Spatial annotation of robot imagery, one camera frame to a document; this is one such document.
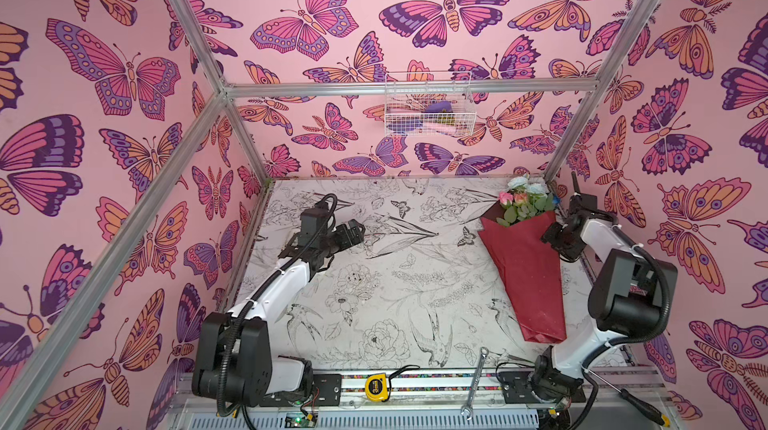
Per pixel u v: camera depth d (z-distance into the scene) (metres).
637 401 0.70
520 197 1.09
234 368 0.41
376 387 0.73
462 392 0.74
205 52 0.84
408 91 0.94
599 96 0.94
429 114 0.93
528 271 0.92
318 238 0.65
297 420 0.72
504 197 1.09
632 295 0.48
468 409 0.71
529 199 1.09
